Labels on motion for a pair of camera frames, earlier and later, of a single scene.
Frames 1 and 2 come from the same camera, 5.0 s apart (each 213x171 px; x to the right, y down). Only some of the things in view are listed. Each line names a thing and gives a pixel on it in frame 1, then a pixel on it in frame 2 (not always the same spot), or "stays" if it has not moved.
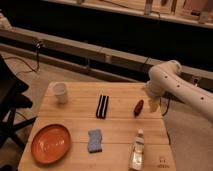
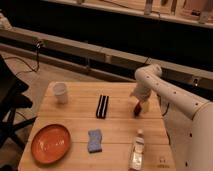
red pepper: (138, 108) stays
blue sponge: (94, 140) stays
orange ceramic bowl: (50, 144) stays
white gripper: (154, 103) to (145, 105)
